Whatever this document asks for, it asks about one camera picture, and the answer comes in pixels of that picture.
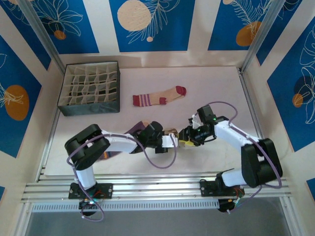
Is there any purple sock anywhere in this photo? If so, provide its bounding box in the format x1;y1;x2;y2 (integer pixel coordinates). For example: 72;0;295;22
102;119;151;161

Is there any beige red striped sock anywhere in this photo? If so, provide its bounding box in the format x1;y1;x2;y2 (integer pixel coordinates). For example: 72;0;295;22
132;86;188;107

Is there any grey fabric sock organizer box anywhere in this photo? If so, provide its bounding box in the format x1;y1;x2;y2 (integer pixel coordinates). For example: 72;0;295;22
57;61;121;117

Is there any white table mat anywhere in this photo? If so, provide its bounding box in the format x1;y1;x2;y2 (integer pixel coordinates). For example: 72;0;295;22
45;66;269;177

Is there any black connector module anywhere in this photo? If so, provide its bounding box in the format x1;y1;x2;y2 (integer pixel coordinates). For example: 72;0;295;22
78;199;96;217
218;198;235;214

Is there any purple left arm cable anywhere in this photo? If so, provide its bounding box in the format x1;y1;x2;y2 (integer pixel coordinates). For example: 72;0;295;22
66;134;178;222

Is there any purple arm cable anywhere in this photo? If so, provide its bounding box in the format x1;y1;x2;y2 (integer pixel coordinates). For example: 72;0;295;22
66;134;178;222
208;101;284;214

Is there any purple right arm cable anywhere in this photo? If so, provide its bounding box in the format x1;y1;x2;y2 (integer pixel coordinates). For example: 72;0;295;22
208;101;284;214

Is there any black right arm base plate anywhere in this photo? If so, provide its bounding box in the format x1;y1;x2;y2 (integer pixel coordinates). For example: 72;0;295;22
199;180;245;198

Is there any aluminium cross rail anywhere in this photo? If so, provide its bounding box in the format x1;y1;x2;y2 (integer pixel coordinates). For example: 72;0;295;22
21;175;293;205

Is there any aluminium side rail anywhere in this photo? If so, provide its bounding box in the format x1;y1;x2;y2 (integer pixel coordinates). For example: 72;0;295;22
36;70;67;177
237;68;276;177

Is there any white slotted cable duct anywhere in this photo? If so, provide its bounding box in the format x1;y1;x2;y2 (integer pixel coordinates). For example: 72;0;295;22
31;199;220;212

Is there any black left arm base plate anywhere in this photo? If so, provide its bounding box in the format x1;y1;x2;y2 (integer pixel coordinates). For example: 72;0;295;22
68;183;113;199

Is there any aluminium frame post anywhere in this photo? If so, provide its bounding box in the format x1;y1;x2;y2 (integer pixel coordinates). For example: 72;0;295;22
240;0;287;74
18;0;66;72

